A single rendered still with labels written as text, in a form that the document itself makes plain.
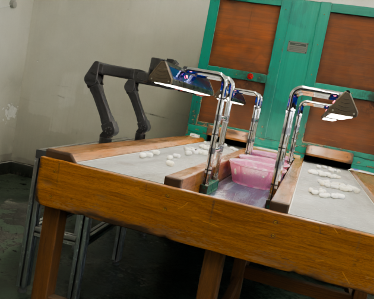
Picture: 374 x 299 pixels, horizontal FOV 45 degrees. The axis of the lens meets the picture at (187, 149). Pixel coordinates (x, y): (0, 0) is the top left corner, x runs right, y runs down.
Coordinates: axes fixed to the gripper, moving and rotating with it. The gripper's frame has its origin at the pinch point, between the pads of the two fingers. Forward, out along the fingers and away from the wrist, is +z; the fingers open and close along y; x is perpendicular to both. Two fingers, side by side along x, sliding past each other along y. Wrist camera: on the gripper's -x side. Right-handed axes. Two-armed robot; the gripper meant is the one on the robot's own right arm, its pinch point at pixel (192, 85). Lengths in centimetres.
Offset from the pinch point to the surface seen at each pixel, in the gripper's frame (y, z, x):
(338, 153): 91, 86, 22
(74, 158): -77, -19, 32
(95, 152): -61, -18, 32
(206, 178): -54, 22, 33
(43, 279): -74, -24, 77
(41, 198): -79, -27, 47
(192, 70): -53, 9, -4
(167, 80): -74, 6, 2
